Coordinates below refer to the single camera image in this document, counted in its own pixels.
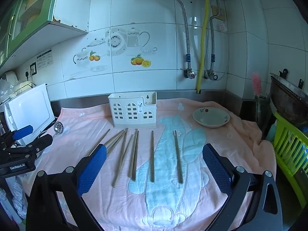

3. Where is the wall power socket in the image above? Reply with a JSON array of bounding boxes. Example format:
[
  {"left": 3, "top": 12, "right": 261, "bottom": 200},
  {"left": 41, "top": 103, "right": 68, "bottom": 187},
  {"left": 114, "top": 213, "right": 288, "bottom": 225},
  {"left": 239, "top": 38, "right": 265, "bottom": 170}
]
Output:
[{"left": 30, "top": 62, "right": 37, "bottom": 76}]

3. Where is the chrome water valve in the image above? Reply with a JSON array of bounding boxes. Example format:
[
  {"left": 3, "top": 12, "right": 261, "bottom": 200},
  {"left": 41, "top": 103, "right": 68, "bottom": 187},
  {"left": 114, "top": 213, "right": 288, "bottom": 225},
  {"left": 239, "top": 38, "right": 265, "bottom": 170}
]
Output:
[{"left": 204, "top": 69, "right": 218, "bottom": 81}]

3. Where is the red water valve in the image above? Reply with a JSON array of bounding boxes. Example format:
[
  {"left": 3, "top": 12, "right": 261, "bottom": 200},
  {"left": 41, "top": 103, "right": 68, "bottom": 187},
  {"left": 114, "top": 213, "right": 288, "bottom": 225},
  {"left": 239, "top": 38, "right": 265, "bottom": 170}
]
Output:
[{"left": 182, "top": 68, "right": 196, "bottom": 79}]

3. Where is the wooden chopstick seven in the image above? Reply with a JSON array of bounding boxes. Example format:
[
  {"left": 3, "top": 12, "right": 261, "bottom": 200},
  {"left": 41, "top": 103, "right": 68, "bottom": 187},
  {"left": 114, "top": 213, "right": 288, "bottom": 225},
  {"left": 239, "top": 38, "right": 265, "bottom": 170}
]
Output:
[{"left": 131, "top": 130, "right": 139, "bottom": 182}]

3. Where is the white plastic utensil holder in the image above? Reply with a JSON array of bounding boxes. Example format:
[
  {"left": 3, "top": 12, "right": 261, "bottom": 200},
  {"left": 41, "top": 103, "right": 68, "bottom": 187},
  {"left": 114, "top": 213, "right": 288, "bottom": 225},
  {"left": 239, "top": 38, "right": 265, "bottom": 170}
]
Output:
[{"left": 108, "top": 91, "right": 157, "bottom": 129}]

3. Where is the wooden chopstick three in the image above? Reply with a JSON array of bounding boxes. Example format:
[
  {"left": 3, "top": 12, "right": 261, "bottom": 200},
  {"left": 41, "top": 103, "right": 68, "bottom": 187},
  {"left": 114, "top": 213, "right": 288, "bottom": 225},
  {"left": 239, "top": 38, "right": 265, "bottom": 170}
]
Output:
[{"left": 107, "top": 128, "right": 128, "bottom": 156}]

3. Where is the metal wok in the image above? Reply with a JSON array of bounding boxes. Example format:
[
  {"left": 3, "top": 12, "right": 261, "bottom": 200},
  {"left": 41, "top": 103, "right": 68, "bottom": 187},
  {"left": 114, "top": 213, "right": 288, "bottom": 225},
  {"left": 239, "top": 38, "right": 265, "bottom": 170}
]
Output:
[{"left": 270, "top": 73, "right": 307, "bottom": 128}]

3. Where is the braided metal hose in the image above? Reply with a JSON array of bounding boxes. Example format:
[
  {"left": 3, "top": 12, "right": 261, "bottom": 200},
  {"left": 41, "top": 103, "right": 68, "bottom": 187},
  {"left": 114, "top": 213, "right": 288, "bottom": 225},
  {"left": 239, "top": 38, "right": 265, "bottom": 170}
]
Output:
[
  {"left": 168, "top": 0, "right": 192, "bottom": 72},
  {"left": 208, "top": 0, "right": 223, "bottom": 73}
]

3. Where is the green plastic rack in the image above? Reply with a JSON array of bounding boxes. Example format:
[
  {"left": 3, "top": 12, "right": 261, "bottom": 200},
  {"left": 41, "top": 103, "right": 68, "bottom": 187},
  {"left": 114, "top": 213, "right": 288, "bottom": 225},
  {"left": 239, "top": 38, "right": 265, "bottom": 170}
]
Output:
[{"left": 273, "top": 112, "right": 307, "bottom": 208}]

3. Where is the wooden chopstick five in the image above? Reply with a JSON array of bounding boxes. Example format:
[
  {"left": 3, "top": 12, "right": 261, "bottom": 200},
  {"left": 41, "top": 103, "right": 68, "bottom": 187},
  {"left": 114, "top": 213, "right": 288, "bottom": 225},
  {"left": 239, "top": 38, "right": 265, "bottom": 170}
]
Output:
[{"left": 119, "top": 134, "right": 134, "bottom": 171}]

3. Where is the green wall cabinet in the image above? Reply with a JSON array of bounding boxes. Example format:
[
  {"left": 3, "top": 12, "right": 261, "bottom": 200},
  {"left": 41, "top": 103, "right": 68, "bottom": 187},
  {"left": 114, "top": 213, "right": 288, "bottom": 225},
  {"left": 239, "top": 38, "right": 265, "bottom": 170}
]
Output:
[{"left": 1, "top": 0, "right": 90, "bottom": 73}]

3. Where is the wooden chopstick two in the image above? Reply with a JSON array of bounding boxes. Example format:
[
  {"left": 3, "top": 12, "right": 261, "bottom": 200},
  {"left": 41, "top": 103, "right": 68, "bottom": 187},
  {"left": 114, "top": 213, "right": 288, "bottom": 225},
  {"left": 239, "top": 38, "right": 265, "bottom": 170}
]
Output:
[{"left": 104, "top": 129, "right": 126, "bottom": 149}]

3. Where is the wooden chopstick eight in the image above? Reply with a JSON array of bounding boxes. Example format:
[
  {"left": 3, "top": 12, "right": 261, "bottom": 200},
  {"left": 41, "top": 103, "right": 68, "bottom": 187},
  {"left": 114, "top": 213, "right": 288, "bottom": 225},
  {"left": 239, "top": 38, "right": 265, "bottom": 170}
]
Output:
[{"left": 150, "top": 130, "right": 155, "bottom": 182}]

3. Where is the wooden chopstick six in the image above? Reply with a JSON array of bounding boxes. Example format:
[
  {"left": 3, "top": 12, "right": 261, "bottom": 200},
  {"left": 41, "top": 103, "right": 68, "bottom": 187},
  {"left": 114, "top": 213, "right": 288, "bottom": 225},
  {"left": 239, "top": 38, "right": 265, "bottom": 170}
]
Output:
[{"left": 128, "top": 129, "right": 138, "bottom": 178}]

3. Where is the left braided metal hose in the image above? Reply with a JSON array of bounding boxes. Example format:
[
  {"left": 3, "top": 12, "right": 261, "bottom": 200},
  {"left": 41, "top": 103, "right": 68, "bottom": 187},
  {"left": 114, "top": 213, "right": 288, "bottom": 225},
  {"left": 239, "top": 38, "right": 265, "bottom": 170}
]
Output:
[{"left": 168, "top": 0, "right": 192, "bottom": 72}]

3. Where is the pink bottle brush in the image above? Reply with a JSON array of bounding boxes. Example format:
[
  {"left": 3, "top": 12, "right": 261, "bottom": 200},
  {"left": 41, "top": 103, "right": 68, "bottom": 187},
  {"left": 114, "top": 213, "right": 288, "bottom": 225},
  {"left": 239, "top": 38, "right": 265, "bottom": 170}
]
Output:
[{"left": 252, "top": 73, "right": 262, "bottom": 96}]

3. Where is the wooden chopstick one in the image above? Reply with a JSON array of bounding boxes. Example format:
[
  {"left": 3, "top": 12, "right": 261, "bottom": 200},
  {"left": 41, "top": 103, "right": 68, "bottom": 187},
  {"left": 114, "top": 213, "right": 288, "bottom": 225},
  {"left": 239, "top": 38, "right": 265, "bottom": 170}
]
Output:
[{"left": 87, "top": 129, "right": 111, "bottom": 157}]

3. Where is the metal slotted ladle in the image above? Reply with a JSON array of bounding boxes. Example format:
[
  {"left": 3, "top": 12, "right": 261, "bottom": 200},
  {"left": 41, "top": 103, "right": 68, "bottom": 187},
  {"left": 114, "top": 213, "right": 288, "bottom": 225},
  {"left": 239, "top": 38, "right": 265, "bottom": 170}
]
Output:
[{"left": 38, "top": 121, "right": 64, "bottom": 140}]

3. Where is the right braided metal hose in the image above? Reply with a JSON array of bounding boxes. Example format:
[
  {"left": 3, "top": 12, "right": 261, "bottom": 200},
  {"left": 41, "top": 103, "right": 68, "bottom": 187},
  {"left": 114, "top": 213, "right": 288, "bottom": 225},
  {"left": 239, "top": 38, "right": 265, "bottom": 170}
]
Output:
[{"left": 208, "top": 0, "right": 223, "bottom": 73}]

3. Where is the yellow gas hose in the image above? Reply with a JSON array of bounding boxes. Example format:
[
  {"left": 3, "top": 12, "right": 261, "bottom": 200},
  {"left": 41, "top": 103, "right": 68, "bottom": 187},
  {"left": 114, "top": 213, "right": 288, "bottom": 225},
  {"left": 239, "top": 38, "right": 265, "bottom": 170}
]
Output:
[{"left": 195, "top": 0, "right": 211, "bottom": 95}]

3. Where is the pink towel with blue print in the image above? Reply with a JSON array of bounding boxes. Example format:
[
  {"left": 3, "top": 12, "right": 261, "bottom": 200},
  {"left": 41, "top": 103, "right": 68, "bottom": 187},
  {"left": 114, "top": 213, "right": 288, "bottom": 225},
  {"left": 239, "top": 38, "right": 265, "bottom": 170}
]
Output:
[{"left": 22, "top": 97, "right": 277, "bottom": 231}]

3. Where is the white ceramic dish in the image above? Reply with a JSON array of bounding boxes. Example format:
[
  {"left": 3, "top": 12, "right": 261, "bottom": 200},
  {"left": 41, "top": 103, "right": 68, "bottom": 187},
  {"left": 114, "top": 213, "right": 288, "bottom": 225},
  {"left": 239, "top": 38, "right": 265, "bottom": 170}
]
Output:
[{"left": 193, "top": 107, "right": 231, "bottom": 128}]

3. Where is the wooden chopstick ten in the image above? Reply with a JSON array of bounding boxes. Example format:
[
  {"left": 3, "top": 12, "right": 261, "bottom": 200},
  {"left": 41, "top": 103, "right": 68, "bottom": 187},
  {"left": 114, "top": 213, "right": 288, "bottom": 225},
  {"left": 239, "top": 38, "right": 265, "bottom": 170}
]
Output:
[{"left": 174, "top": 130, "right": 184, "bottom": 184}]

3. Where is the wooden chopstick four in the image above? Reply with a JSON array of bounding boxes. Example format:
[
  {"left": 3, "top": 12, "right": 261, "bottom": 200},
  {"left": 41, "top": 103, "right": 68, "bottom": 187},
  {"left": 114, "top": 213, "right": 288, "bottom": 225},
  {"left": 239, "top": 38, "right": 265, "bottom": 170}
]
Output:
[{"left": 112, "top": 129, "right": 128, "bottom": 188}]

